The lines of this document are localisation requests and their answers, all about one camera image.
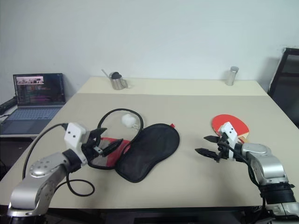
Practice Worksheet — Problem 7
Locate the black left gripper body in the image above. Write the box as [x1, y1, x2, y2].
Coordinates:
[81, 130, 105, 163]

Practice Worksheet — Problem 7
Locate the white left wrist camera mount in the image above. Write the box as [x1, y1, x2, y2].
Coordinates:
[64, 122, 89, 163]

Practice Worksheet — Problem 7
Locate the open laptop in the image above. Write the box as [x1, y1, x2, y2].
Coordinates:
[0, 73, 66, 135]

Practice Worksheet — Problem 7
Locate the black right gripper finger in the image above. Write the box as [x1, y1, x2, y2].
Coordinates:
[203, 135, 221, 143]
[194, 147, 221, 160]

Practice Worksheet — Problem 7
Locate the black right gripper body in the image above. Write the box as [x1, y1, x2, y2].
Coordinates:
[215, 132, 231, 163]

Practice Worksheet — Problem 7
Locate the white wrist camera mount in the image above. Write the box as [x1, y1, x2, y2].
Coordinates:
[64, 122, 89, 163]
[218, 121, 241, 162]

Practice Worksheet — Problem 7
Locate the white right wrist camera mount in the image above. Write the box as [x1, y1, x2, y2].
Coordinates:
[218, 121, 241, 162]

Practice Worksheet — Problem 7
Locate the black table frame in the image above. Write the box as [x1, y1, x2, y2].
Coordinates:
[46, 205, 266, 224]

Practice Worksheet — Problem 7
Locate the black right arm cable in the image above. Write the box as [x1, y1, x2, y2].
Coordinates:
[224, 140, 268, 210]

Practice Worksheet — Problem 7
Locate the red ping pong paddle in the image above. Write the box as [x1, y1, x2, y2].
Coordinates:
[212, 113, 250, 143]

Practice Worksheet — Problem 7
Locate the white side desk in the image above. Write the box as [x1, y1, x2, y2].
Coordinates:
[0, 133, 41, 139]

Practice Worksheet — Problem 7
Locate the metal shaker cup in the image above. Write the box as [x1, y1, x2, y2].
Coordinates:
[225, 66, 240, 86]

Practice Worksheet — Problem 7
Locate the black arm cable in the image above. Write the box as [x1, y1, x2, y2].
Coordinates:
[224, 140, 268, 210]
[22, 123, 95, 197]

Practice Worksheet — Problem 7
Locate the small white round object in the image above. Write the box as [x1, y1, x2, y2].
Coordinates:
[121, 113, 139, 129]

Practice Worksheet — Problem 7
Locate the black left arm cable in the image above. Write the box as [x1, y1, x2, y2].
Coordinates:
[22, 123, 95, 197]

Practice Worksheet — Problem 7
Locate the metal watering can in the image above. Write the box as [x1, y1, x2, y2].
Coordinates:
[101, 69, 130, 90]

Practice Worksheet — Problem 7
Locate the black chair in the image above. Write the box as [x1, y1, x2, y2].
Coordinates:
[267, 47, 299, 128]

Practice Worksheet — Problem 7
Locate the black and red paddle case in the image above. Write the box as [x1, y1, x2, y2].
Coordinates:
[87, 107, 181, 184]

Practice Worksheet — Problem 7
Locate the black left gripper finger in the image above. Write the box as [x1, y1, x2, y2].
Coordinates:
[90, 127, 108, 140]
[102, 139, 124, 157]

